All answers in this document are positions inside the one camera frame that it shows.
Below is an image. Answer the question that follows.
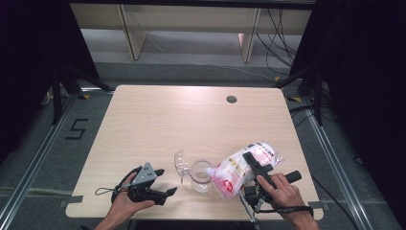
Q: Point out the person's right hand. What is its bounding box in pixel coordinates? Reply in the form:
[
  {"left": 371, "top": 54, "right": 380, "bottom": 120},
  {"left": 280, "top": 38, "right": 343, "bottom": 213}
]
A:
[{"left": 256, "top": 172, "right": 309, "bottom": 222}]

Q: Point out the black metal stand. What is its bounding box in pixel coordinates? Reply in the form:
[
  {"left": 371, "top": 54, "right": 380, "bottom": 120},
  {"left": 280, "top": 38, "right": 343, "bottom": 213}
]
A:
[
  {"left": 274, "top": 63, "right": 325, "bottom": 127},
  {"left": 51, "top": 61, "right": 113, "bottom": 126}
]

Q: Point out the black wrist strap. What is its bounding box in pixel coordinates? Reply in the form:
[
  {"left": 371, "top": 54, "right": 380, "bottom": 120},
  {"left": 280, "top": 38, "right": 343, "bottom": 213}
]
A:
[
  {"left": 94, "top": 166, "right": 143, "bottom": 205},
  {"left": 258, "top": 205, "right": 315, "bottom": 216}
]

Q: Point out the grey tape strip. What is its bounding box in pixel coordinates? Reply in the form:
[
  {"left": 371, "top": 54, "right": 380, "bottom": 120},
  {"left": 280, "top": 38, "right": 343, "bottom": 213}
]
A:
[
  {"left": 307, "top": 200, "right": 331, "bottom": 212},
  {"left": 58, "top": 195, "right": 84, "bottom": 209}
]

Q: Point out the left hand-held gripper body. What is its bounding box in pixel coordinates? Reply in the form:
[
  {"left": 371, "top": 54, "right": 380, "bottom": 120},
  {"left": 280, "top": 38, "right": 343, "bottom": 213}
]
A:
[{"left": 126, "top": 161, "right": 168, "bottom": 206}]

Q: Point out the person's left hand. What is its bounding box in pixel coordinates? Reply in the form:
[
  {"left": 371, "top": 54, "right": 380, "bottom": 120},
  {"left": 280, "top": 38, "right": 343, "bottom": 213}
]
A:
[{"left": 109, "top": 172, "right": 156, "bottom": 222}]

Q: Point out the black floor cable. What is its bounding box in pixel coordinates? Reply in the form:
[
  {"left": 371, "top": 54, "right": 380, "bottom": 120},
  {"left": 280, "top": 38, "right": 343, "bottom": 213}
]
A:
[{"left": 288, "top": 103, "right": 336, "bottom": 128}]

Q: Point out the black curtain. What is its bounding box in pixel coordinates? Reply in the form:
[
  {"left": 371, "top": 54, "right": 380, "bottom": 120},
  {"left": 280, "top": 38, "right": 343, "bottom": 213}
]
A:
[
  {"left": 0, "top": 0, "right": 100, "bottom": 164},
  {"left": 288, "top": 0, "right": 406, "bottom": 221}
]

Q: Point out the silver metal floor rail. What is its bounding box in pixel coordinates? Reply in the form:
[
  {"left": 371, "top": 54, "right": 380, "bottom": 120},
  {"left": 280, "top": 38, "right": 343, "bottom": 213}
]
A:
[
  {"left": 303, "top": 99, "right": 372, "bottom": 230},
  {"left": 0, "top": 92, "right": 79, "bottom": 224}
]

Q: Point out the bundle of black cables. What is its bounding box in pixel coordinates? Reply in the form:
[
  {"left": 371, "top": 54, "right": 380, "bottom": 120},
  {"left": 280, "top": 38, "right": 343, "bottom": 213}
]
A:
[{"left": 255, "top": 9, "right": 300, "bottom": 76}]

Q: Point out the red and white sugar bag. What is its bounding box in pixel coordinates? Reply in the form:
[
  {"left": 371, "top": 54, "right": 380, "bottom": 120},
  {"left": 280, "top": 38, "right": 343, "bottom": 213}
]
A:
[{"left": 205, "top": 141, "right": 284, "bottom": 199}]

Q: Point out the clear glass jar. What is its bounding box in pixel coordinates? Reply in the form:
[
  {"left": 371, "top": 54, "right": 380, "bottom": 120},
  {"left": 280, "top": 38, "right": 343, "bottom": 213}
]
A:
[{"left": 190, "top": 158, "right": 214, "bottom": 194}]

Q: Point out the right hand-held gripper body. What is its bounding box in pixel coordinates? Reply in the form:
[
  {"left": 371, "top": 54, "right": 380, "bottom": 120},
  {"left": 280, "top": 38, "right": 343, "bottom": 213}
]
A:
[{"left": 238, "top": 165, "right": 303, "bottom": 229}]

